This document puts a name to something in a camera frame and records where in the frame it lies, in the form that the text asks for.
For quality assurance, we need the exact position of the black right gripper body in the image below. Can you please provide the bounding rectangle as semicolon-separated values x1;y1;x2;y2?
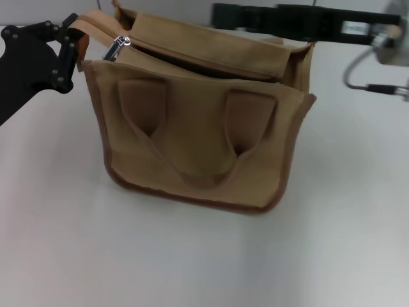
277;3;403;45

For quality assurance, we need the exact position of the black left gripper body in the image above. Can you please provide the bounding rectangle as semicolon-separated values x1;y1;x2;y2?
0;36;61;127

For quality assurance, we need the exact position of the silver zipper pull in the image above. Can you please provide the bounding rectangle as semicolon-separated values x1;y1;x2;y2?
101;34;132;62

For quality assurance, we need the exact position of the tan brown fabric garment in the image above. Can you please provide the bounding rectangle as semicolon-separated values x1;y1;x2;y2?
76;0;318;214

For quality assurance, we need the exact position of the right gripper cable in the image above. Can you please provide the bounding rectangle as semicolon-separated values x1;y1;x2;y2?
343;47;409;102

